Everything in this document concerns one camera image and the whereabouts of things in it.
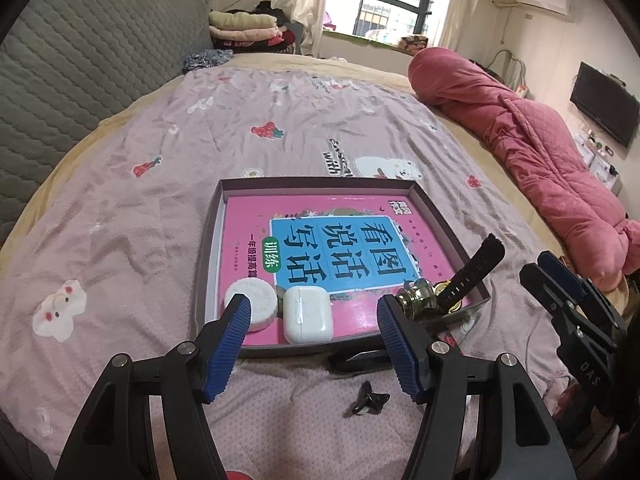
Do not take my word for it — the white side table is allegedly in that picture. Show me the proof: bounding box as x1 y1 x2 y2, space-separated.
580 130 626 196

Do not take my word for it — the grey quilted headboard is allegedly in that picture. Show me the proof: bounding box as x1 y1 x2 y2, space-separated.
0 0 213 246

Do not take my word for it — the dark patterned cloth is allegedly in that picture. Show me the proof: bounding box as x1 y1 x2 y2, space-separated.
182 49 235 73

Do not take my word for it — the black wrist watch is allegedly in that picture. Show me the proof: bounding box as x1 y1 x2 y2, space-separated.
432 233 506 313

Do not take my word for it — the cream folded blanket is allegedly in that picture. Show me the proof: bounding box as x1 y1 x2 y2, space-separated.
208 11 278 31

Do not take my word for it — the shallow brown cardboard box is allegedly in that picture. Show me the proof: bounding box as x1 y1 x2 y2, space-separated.
194 176 493 358

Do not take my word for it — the beige bed sheet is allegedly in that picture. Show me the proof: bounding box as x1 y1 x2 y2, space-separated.
0 52 626 321

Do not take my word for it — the white round jar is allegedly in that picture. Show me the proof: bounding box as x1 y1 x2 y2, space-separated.
224 277 278 332

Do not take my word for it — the white air conditioner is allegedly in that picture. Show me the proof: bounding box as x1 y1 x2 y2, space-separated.
515 0 571 16

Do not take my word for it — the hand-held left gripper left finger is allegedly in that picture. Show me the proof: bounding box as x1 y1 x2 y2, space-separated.
52 294 252 480

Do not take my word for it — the red quilted duvet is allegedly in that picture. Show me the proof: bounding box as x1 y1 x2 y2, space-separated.
407 47 640 293

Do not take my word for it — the pink folded blanket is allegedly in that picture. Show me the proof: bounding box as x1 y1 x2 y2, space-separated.
210 26 281 43

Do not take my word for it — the white earbuds case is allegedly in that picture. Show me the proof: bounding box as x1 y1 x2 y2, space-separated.
283 286 335 345

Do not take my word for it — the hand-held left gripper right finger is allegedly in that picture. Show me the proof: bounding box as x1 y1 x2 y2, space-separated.
376 294 576 480

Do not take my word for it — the cream curtain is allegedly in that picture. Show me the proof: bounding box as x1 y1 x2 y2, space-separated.
270 0 333 58
430 0 481 51

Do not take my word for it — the lilac printed blanket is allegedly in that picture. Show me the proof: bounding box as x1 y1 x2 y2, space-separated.
0 62 566 480

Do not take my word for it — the black hair clip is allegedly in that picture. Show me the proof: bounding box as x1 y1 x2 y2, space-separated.
344 381 391 417

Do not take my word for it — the grey metal rack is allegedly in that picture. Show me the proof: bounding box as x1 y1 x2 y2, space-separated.
489 50 528 93

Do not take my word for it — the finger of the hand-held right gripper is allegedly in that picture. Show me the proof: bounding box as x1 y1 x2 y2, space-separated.
519 262 618 356
537 251 626 333

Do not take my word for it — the brown patterned cushion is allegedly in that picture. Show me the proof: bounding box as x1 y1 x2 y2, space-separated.
400 35 431 56

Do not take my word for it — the black flat television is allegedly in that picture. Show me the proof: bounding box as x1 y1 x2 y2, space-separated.
570 61 640 150

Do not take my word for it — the dark clothes pile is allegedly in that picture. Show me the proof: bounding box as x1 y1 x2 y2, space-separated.
220 0 303 56

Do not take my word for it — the pink and blue book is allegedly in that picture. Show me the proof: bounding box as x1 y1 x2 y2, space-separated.
215 194 473 348

